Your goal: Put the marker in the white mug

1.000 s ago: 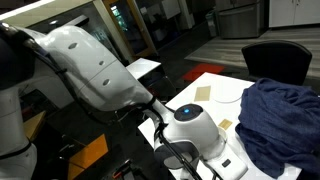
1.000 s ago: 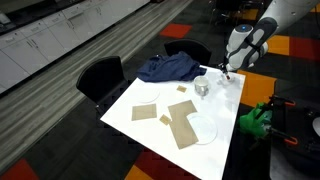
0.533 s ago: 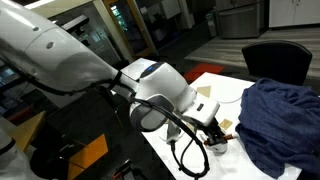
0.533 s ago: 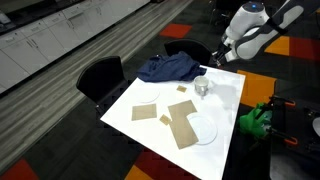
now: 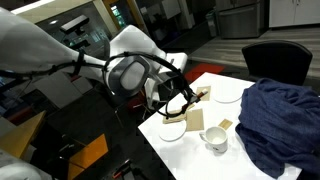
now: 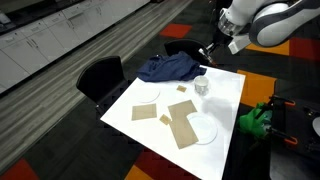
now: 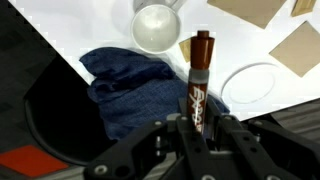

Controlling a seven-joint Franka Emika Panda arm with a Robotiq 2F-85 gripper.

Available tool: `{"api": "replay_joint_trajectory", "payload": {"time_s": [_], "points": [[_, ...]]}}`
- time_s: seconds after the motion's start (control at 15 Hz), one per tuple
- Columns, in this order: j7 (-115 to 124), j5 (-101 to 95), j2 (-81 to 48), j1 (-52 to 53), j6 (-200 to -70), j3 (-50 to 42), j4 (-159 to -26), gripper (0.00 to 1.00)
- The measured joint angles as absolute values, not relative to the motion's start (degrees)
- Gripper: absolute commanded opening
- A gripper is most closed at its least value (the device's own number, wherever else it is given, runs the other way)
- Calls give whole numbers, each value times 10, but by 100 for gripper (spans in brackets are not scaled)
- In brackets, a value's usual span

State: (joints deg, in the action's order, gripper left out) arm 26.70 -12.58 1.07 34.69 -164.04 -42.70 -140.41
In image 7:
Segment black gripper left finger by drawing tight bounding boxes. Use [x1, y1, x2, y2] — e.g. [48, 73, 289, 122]
[84, 96, 214, 180]

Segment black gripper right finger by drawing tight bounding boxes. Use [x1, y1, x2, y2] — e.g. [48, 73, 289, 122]
[204, 96, 320, 180]

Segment brown Expo dry-erase marker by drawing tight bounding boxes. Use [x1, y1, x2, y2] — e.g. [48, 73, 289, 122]
[186, 29, 216, 135]

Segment white mug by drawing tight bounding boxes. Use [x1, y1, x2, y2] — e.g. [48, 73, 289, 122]
[130, 0, 184, 55]

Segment white round plate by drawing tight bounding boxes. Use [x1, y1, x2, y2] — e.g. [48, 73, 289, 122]
[220, 62, 278, 105]

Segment dark blue cloth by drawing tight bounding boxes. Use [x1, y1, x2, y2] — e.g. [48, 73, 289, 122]
[78, 46, 231, 141]

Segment black chair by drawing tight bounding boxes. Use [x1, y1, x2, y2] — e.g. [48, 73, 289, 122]
[22, 54, 118, 168]

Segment square brown cardboard piece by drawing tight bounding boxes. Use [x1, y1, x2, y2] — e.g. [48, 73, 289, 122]
[268, 20, 320, 79]

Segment large brown cardboard sheet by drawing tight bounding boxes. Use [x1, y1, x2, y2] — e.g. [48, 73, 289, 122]
[206, 0, 288, 30]

